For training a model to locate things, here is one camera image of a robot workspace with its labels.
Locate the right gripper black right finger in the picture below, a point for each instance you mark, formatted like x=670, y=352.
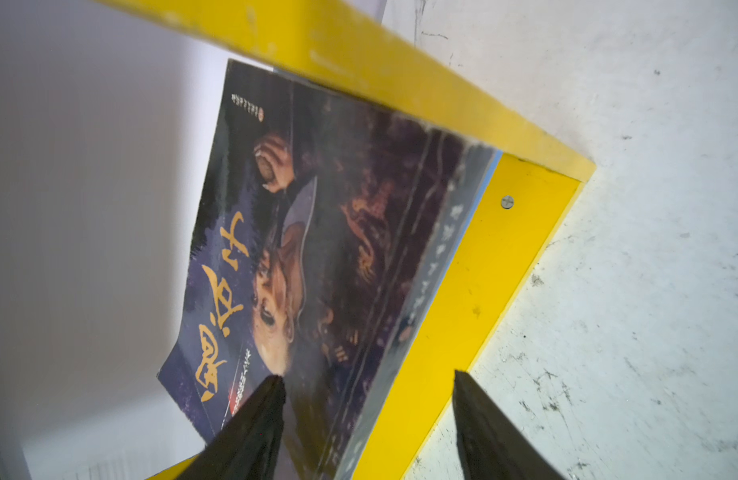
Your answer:
x=489, y=445

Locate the yellow shelf unit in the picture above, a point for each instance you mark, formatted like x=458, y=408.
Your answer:
x=334, y=45

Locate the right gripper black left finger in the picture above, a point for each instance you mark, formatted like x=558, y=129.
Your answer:
x=248, y=446

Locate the dark purple illustrated book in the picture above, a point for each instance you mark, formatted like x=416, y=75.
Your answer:
x=324, y=230

